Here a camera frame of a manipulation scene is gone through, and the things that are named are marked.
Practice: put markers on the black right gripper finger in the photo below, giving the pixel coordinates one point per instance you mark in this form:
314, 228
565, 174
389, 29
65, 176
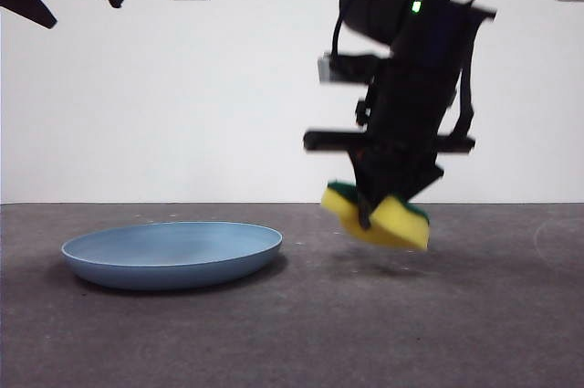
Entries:
410, 173
365, 173

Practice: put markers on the yellow sponge with green pad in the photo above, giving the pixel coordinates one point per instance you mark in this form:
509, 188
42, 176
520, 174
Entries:
401, 228

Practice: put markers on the light blue round plate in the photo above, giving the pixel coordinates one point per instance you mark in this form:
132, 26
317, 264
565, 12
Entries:
173, 260

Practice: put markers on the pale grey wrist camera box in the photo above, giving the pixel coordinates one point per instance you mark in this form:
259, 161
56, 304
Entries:
325, 68

